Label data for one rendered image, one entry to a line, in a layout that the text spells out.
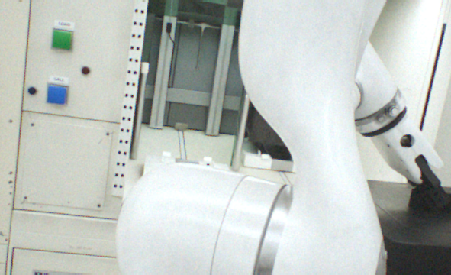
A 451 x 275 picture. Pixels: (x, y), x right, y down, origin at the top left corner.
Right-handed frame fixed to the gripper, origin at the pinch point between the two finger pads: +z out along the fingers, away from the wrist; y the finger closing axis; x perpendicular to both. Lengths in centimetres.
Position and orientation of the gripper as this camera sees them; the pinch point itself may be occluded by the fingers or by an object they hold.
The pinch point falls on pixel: (431, 194)
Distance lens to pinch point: 107.7
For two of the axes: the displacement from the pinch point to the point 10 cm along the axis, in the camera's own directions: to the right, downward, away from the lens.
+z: 5.7, 7.5, 3.4
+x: -7.9, 6.1, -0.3
